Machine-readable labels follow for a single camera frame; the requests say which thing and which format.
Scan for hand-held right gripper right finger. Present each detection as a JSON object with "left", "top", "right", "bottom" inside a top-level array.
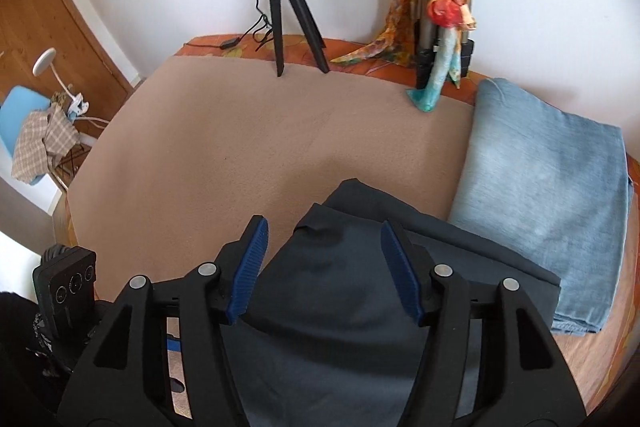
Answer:
[{"left": 380, "top": 219, "right": 586, "bottom": 427}]

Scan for beige checked cloth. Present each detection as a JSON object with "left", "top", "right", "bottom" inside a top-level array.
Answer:
[{"left": 11, "top": 102, "right": 80, "bottom": 182}]

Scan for wooden door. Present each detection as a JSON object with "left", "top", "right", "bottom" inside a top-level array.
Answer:
[{"left": 0, "top": 0, "right": 136, "bottom": 118}]

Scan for colourful orange scarf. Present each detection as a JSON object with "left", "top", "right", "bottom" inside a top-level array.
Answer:
[{"left": 332, "top": 0, "right": 478, "bottom": 114}]

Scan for white desk lamp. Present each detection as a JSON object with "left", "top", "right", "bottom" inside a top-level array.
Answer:
[{"left": 32, "top": 48, "right": 108, "bottom": 128}]

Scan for light blue chair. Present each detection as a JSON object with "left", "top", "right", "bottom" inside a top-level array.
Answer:
[{"left": 0, "top": 86, "right": 56, "bottom": 185}]

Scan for small black tripod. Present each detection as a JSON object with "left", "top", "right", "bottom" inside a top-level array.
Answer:
[{"left": 257, "top": 0, "right": 331, "bottom": 78}]

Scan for blue jeans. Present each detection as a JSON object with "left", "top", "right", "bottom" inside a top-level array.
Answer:
[{"left": 446, "top": 77, "right": 635, "bottom": 336}]

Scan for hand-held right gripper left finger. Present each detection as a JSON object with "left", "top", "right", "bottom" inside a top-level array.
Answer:
[{"left": 57, "top": 214, "right": 270, "bottom": 427}]

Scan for black pants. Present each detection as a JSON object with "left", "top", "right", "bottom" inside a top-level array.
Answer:
[{"left": 220, "top": 178, "right": 562, "bottom": 427}]

